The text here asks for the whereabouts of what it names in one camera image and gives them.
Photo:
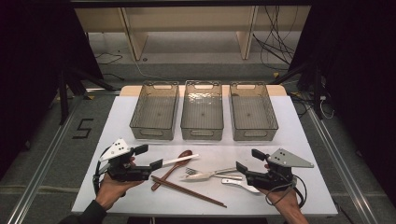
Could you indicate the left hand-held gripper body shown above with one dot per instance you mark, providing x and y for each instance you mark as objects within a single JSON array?
[{"x": 116, "y": 149}]

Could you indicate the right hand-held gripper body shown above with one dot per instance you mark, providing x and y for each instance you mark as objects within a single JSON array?
[{"x": 286, "y": 158}]

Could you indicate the brown spoon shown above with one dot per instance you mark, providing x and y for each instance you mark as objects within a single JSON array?
[{"x": 174, "y": 168}]

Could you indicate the brown chopstick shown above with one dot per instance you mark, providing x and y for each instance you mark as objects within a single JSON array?
[
  {"x": 186, "y": 190},
  {"x": 165, "y": 183}
]

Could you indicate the white chopstick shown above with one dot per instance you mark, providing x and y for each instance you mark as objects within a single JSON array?
[{"x": 180, "y": 159}]

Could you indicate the metal fork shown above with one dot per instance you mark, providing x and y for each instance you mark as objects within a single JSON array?
[{"x": 190, "y": 170}]

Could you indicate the clear grey plastic bin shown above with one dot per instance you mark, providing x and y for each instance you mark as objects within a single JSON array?
[
  {"x": 202, "y": 112},
  {"x": 252, "y": 112},
  {"x": 154, "y": 112}
]

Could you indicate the white spoon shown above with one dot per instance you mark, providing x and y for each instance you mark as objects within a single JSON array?
[{"x": 199, "y": 176}]

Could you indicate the person's left hand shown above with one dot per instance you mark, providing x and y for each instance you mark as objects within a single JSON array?
[{"x": 112, "y": 188}]

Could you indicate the person's right hand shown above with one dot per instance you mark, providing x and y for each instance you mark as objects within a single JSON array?
[{"x": 285, "y": 200}]

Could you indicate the white table sheet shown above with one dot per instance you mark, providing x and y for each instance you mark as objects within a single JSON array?
[{"x": 155, "y": 202}]

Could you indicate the wooden table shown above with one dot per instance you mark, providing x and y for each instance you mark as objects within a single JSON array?
[{"x": 130, "y": 90}]

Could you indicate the black metal stand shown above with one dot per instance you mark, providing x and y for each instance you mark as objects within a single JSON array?
[
  {"x": 317, "y": 93},
  {"x": 63, "y": 99}
]

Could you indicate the black curtain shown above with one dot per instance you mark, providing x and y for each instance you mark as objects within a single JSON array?
[
  {"x": 358, "y": 62},
  {"x": 31, "y": 62}
]

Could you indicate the beige wooden desk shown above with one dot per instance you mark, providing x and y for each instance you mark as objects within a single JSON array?
[{"x": 193, "y": 18}]

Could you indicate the metal floor rail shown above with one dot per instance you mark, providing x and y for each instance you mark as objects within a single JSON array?
[
  {"x": 40, "y": 174},
  {"x": 342, "y": 168}
]

